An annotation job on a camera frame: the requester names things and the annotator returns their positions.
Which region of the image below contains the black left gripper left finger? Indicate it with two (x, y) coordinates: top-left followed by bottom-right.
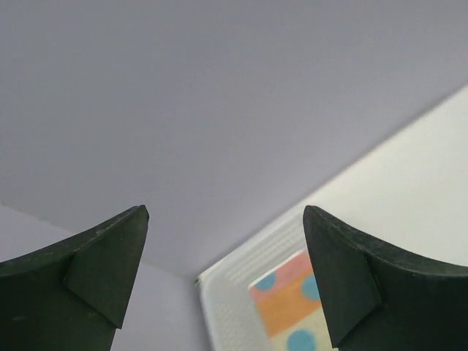
(1, 205), (148, 350)

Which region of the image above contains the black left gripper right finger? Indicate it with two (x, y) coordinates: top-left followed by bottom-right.
(303, 205), (467, 350)

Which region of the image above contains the blue orange dotted towel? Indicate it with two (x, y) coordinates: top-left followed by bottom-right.
(249, 251), (333, 351)

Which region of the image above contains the white perforated left basket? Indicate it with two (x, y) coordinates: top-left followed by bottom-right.
(198, 209), (308, 350)

